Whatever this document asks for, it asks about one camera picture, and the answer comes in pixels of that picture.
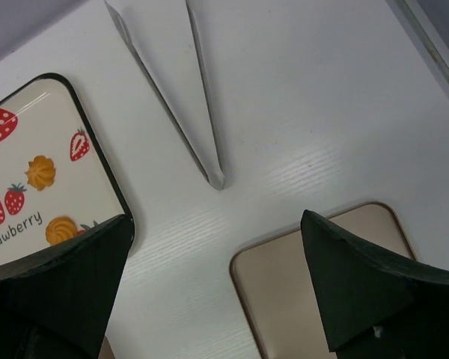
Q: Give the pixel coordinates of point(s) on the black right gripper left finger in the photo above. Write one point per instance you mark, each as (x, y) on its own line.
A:
(56, 303)

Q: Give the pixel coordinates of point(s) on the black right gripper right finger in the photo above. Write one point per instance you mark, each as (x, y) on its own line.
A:
(374, 303)

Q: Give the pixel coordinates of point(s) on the beige tin lid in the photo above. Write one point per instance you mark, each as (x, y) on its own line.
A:
(274, 286)

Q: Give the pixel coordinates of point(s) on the metal tongs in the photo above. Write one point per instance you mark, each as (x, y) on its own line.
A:
(166, 46)

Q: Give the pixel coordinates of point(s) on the strawberry print tray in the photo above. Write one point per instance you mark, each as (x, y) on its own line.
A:
(55, 182)

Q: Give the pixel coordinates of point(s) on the aluminium table edge rail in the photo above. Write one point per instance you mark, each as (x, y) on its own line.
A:
(427, 24)

